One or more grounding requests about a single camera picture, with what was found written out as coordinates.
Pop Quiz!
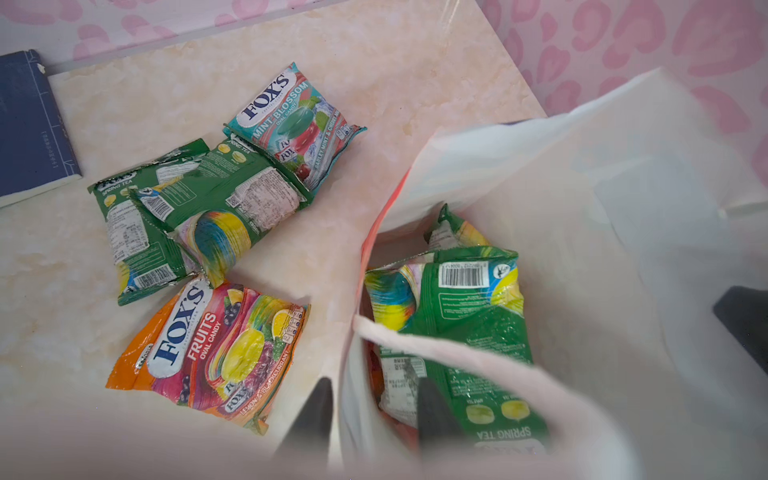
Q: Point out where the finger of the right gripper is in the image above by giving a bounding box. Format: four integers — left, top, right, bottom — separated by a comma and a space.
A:
712, 286, 768, 372

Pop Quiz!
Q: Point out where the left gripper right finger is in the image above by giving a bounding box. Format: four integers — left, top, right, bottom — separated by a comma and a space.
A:
417, 378, 465, 453

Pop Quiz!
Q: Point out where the mint Fox's candy packet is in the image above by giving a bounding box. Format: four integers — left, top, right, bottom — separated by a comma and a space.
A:
223, 63, 365, 193

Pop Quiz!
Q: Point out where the green spring tea packet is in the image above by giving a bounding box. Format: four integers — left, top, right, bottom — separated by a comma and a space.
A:
88, 139, 209, 306

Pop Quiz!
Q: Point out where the green Fox's spring packet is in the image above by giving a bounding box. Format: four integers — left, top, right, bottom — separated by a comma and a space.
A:
424, 203, 489, 250

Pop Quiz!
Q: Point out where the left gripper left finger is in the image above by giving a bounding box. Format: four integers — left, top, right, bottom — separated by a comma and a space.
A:
275, 377, 334, 456

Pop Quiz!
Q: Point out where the pink Fox's candy packet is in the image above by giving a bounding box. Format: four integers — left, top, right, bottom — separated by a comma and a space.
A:
106, 277, 311, 435

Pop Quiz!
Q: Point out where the green snack packet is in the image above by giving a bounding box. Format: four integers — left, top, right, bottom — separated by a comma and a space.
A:
364, 246, 549, 453
131, 135, 314, 288

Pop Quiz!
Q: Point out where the red white paper bag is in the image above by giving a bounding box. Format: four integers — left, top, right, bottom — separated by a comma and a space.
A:
338, 70, 767, 479

